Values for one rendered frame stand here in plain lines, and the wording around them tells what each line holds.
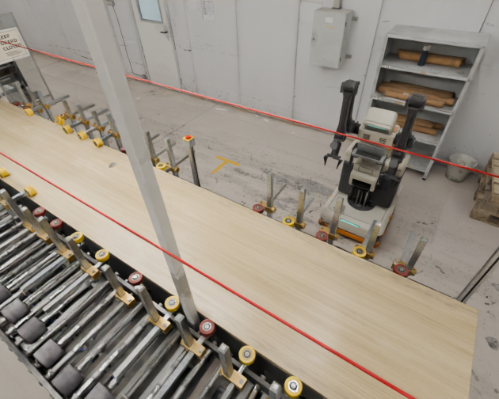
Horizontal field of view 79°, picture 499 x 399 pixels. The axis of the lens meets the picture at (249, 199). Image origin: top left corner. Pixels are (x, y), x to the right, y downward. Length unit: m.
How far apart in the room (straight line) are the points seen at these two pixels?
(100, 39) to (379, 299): 1.69
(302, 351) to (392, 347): 0.43
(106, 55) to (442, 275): 3.11
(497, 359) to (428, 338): 1.31
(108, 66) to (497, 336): 3.12
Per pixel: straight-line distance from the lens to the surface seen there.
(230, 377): 1.67
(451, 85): 4.30
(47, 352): 2.02
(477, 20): 4.14
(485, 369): 3.04
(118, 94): 0.91
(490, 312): 3.34
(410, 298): 1.95
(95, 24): 0.87
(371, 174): 2.80
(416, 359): 1.79
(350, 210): 3.20
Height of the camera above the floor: 2.44
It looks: 42 degrees down
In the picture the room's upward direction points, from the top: 2 degrees counter-clockwise
